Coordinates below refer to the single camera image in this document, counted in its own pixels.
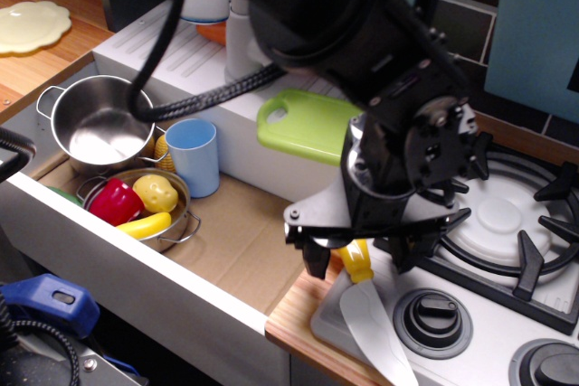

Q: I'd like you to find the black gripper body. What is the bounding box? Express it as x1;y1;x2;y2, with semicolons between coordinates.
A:
284;105;458;250

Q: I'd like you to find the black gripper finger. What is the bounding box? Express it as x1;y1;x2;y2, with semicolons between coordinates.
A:
302;242;330;279
388;231;443;274

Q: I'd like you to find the yellow handled toy knife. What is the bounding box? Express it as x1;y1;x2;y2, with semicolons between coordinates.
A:
337;239;418;385

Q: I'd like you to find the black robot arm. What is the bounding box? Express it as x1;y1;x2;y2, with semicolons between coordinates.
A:
248;0;477;278

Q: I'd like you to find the green plastic cutting board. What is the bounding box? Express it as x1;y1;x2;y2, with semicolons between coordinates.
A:
256;89;362;166

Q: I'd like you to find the black stove knob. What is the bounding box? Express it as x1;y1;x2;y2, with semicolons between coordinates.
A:
508;339;578;386
393;288;473;360

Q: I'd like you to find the grey toy stove top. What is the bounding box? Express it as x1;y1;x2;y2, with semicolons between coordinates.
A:
368;144;578;385

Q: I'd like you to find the white toy sink basin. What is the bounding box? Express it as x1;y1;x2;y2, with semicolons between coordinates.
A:
1;3;337;385

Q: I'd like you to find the small steel pot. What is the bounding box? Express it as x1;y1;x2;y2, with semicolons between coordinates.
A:
76;168;201;252

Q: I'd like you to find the black stove burner grate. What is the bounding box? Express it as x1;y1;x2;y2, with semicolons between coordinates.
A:
373;132;579;336

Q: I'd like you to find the light blue plastic cup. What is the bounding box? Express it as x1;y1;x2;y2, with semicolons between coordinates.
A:
166;118;220;198

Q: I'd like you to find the yellow toy potato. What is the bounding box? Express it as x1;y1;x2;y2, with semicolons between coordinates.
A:
132;174;179;213

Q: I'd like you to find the yellow toy banana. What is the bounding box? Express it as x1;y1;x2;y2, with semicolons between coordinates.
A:
117;212;172;240

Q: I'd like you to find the yellow toy corn cob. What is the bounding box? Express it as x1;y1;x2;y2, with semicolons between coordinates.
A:
154;135;176;173

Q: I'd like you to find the grey toy faucet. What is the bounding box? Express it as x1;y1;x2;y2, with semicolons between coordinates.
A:
224;0;271;83

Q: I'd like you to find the red toy bell pepper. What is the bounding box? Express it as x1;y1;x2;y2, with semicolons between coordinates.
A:
88;177;145;226

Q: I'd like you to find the teal plastic bin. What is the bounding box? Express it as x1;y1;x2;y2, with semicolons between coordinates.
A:
485;0;578;122

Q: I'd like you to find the orange toy carrot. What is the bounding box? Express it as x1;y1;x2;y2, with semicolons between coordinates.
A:
195;22;226;46

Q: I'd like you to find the green toy vegetable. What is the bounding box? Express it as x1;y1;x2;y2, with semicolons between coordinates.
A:
48;186;82;207

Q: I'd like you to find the large steel pot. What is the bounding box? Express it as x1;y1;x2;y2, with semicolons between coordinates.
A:
36;75;161;175

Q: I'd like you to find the cream scalloped plate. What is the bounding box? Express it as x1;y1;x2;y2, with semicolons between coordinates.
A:
1;1;71;55

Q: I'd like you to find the black braided cable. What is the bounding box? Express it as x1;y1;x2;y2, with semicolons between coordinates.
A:
125;0;286;123

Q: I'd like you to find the blue clamp handle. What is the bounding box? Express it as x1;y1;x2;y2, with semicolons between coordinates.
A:
1;274;100;339

